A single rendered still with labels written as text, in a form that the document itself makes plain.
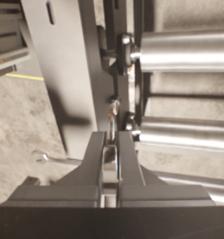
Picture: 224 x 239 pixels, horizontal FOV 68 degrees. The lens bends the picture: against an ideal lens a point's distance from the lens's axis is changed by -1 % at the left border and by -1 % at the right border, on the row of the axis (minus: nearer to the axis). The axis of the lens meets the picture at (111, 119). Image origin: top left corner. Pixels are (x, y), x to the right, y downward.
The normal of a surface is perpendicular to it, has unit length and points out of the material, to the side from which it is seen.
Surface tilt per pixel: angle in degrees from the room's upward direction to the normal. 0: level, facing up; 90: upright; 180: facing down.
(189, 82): 0
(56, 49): 0
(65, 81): 0
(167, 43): 31
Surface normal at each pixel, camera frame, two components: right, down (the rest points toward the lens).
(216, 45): -0.26, 0.11
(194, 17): -0.25, 0.52
